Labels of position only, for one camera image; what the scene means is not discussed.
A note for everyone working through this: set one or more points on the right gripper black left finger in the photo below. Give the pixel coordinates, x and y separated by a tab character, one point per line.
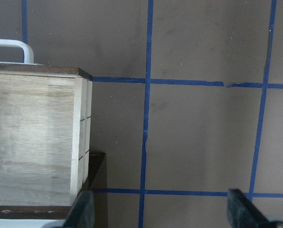
82	213

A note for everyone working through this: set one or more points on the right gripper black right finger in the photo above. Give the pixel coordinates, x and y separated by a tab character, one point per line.
242	213

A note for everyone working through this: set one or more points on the light wooden drawer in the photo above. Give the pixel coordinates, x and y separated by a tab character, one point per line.
45	120

